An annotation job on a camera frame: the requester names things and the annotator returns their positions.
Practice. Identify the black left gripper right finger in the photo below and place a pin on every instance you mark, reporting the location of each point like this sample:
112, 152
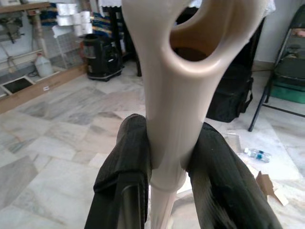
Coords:
221, 179

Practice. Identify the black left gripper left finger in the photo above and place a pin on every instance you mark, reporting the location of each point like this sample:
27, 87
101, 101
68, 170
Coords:
124, 167

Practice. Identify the clear bottle with blue label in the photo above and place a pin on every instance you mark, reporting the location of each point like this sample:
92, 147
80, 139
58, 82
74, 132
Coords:
258, 154

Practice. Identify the flat brown cardboard piece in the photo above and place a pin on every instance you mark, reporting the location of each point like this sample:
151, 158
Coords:
268, 186

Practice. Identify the black fabric storage bag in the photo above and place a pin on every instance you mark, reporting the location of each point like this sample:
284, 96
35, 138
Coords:
228, 100

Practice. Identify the green box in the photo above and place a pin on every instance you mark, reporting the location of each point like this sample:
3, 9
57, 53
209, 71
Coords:
289, 94

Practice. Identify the long wooden plank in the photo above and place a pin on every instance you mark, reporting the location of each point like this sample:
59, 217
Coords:
47, 86

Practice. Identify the black air purifier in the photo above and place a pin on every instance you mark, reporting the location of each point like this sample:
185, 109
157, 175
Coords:
102, 57

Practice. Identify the black folding chair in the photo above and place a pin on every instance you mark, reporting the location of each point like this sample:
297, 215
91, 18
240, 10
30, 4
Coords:
286, 76

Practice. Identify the white plastic jug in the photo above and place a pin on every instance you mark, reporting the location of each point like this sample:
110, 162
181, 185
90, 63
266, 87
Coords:
43, 66

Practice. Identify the white framed dark panel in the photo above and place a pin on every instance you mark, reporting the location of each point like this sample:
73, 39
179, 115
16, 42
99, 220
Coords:
17, 85

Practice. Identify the white paper roll stack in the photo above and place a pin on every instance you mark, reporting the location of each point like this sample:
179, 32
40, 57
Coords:
71, 19

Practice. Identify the wooden workbench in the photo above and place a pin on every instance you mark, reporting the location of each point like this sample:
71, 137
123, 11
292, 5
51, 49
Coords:
26, 6

